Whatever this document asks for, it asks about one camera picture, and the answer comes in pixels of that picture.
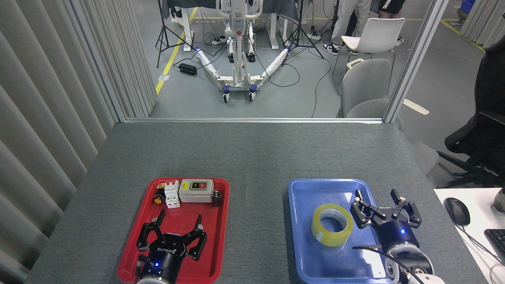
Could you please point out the blue plastic tray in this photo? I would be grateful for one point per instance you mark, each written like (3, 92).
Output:
(315, 264)

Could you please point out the grey pleated curtain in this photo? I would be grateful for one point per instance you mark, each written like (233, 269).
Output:
(39, 98)
(485, 19)

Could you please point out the silver aluminium post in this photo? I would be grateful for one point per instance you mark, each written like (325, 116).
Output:
(414, 63)

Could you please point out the black keyboard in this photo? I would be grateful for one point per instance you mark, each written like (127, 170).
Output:
(498, 242)

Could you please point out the cream floor strip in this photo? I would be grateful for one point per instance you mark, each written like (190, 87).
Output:
(416, 107)

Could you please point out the black orange push button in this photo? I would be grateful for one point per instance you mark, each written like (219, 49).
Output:
(158, 200)

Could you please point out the black office chair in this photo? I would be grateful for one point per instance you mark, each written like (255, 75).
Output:
(491, 98)

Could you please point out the grey upholstered chair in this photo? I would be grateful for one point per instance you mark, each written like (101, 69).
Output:
(365, 86)

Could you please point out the white desk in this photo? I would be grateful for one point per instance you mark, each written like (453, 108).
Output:
(479, 215)

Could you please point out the white wheeled stand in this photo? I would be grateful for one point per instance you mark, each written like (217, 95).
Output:
(238, 75)

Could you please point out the grey push button switch box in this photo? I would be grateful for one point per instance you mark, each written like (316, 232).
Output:
(196, 196)

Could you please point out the grey rounded desk object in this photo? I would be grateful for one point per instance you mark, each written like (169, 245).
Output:
(500, 199)

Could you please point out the person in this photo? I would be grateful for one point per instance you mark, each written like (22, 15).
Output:
(347, 15)
(390, 6)

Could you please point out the yellow tape roll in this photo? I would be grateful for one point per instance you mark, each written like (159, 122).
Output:
(329, 238)

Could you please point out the blue bin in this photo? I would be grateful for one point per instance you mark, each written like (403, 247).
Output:
(467, 8)

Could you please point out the white circuit breaker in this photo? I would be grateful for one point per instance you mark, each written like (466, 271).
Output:
(172, 197)

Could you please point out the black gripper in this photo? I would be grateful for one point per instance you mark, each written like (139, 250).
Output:
(394, 234)
(163, 258)

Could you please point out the black tripod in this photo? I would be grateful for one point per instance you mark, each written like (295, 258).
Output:
(160, 23)
(300, 23)

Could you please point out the black power adapter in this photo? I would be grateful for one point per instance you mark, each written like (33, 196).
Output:
(187, 69)

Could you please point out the black computer mouse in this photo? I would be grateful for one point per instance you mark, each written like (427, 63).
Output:
(457, 212)

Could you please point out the white plastic chair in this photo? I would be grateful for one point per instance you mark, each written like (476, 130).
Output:
(375, 35)

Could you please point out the dark round knob switch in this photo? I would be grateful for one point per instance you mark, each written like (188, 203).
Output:
(216, 199)

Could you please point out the red plastic tray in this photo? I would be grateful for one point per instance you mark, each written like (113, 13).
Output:
(213, 244)

